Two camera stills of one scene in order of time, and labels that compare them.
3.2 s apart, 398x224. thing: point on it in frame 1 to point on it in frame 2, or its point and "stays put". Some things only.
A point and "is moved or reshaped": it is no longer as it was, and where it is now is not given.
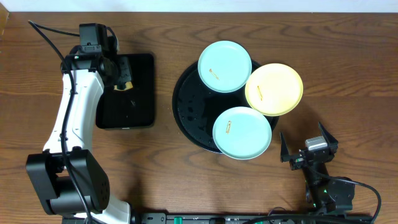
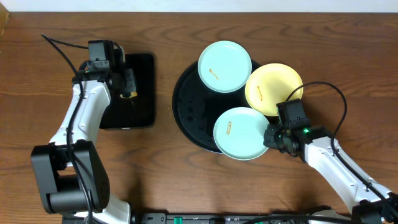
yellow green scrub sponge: (129, 85) is moved or reshaped
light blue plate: (242, 133) stays put
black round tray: (196, 107) stays put
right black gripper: (296, 162) to (269, 140)
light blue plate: (224, 66) stays put
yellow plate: (274, 89) stays put
